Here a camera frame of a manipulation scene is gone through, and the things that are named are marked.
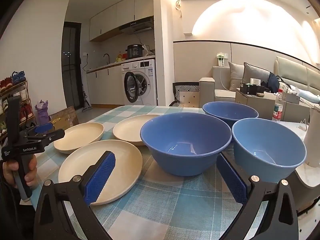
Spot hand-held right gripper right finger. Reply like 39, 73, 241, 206
216, 153, 299, 240

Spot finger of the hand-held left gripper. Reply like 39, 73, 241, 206
24, 129, 65, 145
21, 124, 53, 137

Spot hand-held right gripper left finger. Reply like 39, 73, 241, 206
34, 151, 117, 240

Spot cream plate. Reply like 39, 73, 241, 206
113, 115, 165, 146
53, 122, 104, 154
58, 140, 143, 205

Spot light blue bowl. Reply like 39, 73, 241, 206
231, 118, 307, 183

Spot dark blue bowl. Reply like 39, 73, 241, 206
140, 113, 232, 177
202, 101, 259, 128

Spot person's left forearm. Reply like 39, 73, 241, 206
0, 180, 28, 240

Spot person's left hand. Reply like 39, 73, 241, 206
3, 154, 38, 188

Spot purple bag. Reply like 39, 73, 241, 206
35, 100, 52, 128

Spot flat patterned cardboard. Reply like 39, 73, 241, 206
51, 106, 79, 128

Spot floor mop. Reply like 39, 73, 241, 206
80, 84, 93, 112

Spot wooden shoe rack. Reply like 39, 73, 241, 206
0, 79, 34, 143

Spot teal checkered tablecloth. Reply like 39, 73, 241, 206
32, 104, 273, 240

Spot dark glass door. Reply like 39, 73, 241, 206
61, 22, 83, 109

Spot white lower kitchen cabinets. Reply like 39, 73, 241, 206
86, 61, 124, 105

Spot white kitchen cabinets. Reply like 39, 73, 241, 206
89, 0, 154, 42
86, 61, 124, 105

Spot marble coffee table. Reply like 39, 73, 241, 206
271, 120, 320, 214

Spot grey side cabinet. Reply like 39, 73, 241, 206
235, 88, 311, 123

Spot grey sofa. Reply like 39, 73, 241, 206
199, 66, 275, 103

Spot red-label water bottle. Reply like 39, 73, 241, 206
272, 89, 284, 122

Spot white electric kettle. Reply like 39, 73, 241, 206
303, 102, 320, 168

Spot black storage box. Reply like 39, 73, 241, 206
239, 82, 265, 95

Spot light grey sofa cushion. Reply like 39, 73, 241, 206
228, 62, 245, 92

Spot white tissue box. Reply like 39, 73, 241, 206
279, 89, 300, 98

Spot dark blue clothing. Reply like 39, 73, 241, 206
267, 72, 281, 93

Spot dark grey sofa cushion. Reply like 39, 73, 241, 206
240, 62, 271, 90

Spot white crumpled clothing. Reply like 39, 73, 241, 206
280, 81, 299, 92

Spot white washing machine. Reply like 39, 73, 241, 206
121, 59, 158, 106

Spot light blue pillow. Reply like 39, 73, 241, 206
298, 89, 320, 103

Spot black pressure cooker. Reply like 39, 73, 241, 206
127, 44, 144, 59

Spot padded bed headboard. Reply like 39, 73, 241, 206
274, 56, 320, 93

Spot range hood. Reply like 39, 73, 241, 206
119, 17, 154, 34

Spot white upper kitchen cabinets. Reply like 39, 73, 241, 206
89, 0, 154, 42

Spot wall socket with green plug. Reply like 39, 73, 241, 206
216, 52, 229, 67

